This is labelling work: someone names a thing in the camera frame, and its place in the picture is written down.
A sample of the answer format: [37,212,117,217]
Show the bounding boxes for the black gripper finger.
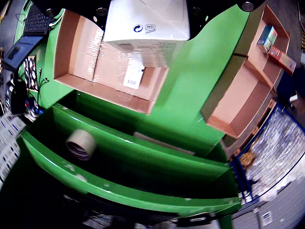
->
[42,0,110,31]
[188,0,265,40]

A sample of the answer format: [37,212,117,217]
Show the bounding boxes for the plain white carton box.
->
[102,0,191,68]

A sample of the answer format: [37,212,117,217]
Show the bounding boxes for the large shallow cardboard tray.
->
[52,9,170,115]

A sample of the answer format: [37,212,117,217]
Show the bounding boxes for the blue iridescent carton box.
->
[256,25,278,52]

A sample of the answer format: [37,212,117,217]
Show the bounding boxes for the cow print white carton box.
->
[122,59,146,90]

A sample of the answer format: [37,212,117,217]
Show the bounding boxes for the tall pink red carton box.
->
[268,45,297,76]

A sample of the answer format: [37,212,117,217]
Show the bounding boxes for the empty cardboard box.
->
[201,56,278,139]

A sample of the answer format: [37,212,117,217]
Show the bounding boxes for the black laptop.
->
[2,4,52,71]

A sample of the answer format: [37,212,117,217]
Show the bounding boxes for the black patterned panel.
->
[23,55,39,93]

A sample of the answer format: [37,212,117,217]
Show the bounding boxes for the wooden pallet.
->
[228,99,277,158]

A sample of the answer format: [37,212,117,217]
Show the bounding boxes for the black bag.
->
[10,81,28,115]

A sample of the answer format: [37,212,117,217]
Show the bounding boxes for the beige tape roll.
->
[65,129,97,161]

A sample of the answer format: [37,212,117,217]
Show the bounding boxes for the printed paper sheets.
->
[0,114,27,187]

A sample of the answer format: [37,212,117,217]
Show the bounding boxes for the green metal machine housing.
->
[21,90,241,229]

